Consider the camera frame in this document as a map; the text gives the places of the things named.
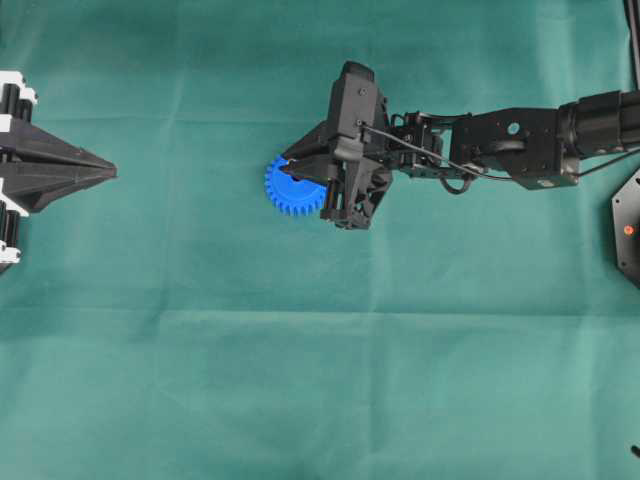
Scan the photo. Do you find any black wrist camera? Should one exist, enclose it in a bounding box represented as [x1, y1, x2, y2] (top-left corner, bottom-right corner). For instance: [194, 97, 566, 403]
[326, 61, 387, 160]

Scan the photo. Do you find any green table cloth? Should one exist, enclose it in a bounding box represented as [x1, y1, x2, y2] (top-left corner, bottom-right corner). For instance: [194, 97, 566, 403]
[1, 1, 639, 479]

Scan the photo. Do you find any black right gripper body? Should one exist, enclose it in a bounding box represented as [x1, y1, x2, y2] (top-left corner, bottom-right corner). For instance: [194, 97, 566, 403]
[320, 127, 393, 230]

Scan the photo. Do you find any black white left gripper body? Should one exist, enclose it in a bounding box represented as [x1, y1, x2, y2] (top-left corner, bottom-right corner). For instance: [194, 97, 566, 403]
[0, 69, 39, 274]

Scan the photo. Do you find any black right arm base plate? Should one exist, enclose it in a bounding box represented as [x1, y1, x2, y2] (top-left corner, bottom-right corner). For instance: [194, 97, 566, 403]
[611, 170, 640, 288]

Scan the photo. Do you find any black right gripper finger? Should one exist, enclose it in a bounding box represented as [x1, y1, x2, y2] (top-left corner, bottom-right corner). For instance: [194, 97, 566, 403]
[282, 154, 343, 183]
[282, 121, 329, 161]

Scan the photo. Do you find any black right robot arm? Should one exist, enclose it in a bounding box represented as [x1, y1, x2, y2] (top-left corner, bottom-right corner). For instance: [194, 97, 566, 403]
[281, 91, 639, 230]

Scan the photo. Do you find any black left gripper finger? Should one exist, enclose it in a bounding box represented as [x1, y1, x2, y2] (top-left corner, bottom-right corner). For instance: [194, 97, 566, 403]
[12, 118, 116, 173]
[14, 172, 117, 216]

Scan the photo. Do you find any blue plastic gear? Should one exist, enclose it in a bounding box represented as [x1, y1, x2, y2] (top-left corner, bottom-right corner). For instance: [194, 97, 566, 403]
[264, 155, 327, 216]

